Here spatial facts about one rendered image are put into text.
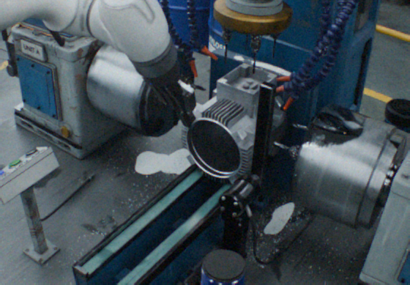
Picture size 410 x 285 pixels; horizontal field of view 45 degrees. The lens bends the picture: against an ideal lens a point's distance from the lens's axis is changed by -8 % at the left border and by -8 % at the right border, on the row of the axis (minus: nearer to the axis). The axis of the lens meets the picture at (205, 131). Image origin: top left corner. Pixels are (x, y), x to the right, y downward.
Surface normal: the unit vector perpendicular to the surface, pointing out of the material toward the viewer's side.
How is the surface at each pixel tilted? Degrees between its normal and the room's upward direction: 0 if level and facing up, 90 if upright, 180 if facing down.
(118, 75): 55
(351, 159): 47
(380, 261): 89
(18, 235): 0
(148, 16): 83
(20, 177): 64
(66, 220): 0
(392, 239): 89
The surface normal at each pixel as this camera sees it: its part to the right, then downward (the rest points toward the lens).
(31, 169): 0.76, -0.05
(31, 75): -0.56, 0.45
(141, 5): 0.69, 0.22
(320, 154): -0.41, -0.17
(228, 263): 0.04, -0.82
